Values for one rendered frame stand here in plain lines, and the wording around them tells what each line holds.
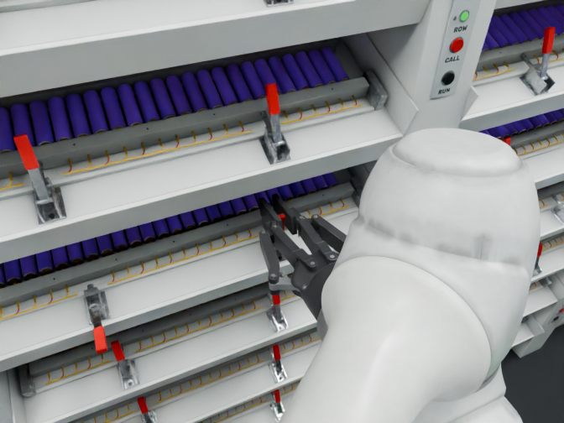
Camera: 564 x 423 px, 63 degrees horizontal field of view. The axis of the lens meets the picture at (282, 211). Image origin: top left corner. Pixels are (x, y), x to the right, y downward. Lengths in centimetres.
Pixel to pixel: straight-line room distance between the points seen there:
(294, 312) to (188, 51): 54
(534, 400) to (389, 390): 153
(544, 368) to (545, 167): 97
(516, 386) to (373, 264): 152
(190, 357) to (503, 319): 63
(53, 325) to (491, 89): 71
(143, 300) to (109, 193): 19
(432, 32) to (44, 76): 41
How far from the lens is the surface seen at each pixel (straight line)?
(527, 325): 171
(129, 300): 68
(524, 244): 27
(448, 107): 67
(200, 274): 69
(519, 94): 80
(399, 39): 63
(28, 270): 71
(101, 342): 63
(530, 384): 178
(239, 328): 84
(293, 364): 102
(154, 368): 83
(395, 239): 26
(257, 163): 57
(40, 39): 45
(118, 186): 55
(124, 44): 45
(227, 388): 100
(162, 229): 70
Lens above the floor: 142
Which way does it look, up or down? 43 degrees down
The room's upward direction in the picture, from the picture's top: straight up
